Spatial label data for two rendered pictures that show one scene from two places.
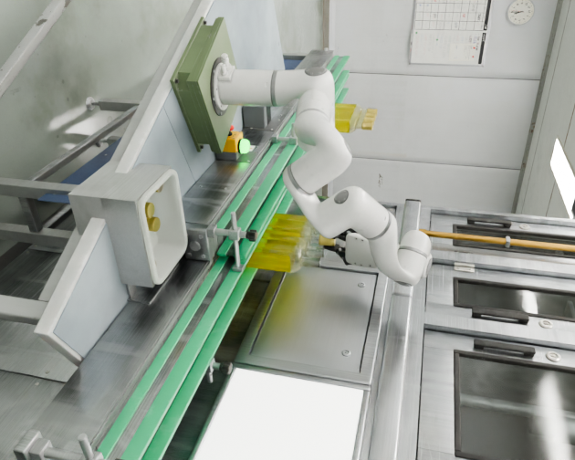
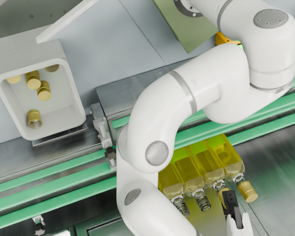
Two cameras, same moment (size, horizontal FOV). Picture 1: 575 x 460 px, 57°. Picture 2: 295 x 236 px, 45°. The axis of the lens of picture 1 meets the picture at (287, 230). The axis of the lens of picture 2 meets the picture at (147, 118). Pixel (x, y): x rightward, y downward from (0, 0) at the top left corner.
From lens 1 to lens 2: 1.02 m
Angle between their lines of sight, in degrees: 49
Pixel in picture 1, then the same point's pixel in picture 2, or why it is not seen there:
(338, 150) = (131, 151)
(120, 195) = not seen: outside the picture
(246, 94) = (202, 9)
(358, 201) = (131, 218)
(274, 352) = not seen: outside the picture
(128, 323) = (8, 150)
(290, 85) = (233, 22)
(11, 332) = not seen: hidden behind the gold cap
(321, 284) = (209, 226)
